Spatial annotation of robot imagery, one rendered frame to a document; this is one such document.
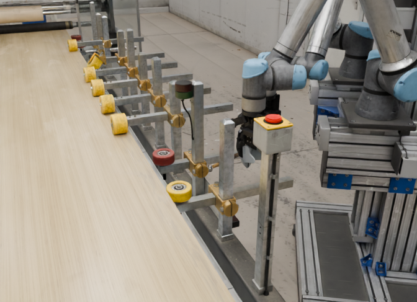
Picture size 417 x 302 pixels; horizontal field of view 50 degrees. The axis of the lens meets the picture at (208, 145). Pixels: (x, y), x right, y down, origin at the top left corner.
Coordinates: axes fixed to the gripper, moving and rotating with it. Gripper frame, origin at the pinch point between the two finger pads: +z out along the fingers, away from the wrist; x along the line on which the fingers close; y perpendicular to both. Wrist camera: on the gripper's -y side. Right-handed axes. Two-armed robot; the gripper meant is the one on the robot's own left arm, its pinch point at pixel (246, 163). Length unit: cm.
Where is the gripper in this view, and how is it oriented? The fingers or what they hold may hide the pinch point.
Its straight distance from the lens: 150.0
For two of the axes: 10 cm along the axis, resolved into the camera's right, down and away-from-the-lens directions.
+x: 7.4, -2.9, 6.1
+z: 0.0, 9.0, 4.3
